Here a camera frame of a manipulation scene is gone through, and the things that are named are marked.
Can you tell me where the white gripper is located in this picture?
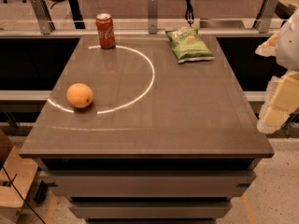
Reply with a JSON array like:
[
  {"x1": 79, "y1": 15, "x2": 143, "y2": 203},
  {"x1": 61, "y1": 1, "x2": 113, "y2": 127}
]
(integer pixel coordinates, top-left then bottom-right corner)
[{"x1": 255, "y1": 8, "x2": 299, "y2": 134}]

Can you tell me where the red coke can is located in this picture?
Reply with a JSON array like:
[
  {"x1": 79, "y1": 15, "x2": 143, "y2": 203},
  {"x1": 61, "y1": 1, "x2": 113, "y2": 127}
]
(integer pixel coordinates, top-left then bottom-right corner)
[{"x1": 95, "y1": 13, "x2": 115, "y2": 49}]

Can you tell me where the green chip bag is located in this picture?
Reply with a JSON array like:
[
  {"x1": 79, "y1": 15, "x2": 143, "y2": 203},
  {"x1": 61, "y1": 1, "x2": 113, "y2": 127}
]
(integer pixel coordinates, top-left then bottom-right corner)
[{"x1": 165, "y1": 28, "x2": 215, "y2": 63}]

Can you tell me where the grey drawer cabinet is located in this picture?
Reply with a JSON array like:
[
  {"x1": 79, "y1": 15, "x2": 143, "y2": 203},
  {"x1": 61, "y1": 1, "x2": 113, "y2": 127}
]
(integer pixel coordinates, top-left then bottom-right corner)
[{"x1": 21, "y1": 35, "x2": 273, "y2": 224}]

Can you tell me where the orange fruit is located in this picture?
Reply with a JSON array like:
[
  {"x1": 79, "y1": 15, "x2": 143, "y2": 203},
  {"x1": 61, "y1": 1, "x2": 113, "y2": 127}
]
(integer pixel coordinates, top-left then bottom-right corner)
[{"x1": 66, "y1": 83, "x2": 93, "y2": 108}]

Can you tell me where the wooden box at left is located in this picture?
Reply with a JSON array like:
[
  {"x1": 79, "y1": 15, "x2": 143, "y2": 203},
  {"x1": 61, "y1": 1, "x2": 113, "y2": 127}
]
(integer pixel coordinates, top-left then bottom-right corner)
[{"x1": 0, "y1": 131, "x2": 37, "y2": 224}]

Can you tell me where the right metal rail bracket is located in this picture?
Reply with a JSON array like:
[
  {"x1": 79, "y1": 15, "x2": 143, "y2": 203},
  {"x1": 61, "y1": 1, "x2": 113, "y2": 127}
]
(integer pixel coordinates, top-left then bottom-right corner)
[{"x1": 257, "y1": 0, "x2": 278, "y2": 34}]

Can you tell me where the metal rail bracket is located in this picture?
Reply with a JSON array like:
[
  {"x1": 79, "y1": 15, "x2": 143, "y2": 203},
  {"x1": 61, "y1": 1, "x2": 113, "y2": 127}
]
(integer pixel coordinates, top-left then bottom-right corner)
[
  {"x1": 29, "y1": 0, "x2": 52, "y2": 35},
  {"x1": 257, "y1": 0, "x2": 278, "y2": 34},
  {"x1": 148, "y1": 0, "x2": 158, "y2": 35}
]

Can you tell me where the black hanging cable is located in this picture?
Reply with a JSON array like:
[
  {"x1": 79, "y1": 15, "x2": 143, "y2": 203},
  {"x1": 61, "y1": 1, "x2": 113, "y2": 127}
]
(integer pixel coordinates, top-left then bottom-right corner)
[{"x1": 182, "y1": 0, "x2": 195, "y2": 27}]

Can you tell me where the middle metal rail bracket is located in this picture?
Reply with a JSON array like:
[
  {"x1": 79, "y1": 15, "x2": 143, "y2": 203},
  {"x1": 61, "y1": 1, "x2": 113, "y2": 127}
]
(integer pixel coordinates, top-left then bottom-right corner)
[{"x1": 148, "y1": 0, "x2": 158, "y2": 35}]

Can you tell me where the left metal rail bracket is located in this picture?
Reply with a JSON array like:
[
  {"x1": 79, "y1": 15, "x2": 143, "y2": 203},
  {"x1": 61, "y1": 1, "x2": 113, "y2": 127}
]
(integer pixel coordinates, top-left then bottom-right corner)
[{"x1": 29, "y1": 0, "x2": 52, "y2": 35}]

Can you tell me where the black floor cable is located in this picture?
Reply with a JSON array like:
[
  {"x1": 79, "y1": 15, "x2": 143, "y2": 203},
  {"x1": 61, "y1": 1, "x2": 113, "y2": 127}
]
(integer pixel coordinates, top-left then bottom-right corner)
[{"x1": 0, "y1": 161, "x2": 47, "y2": 224}]

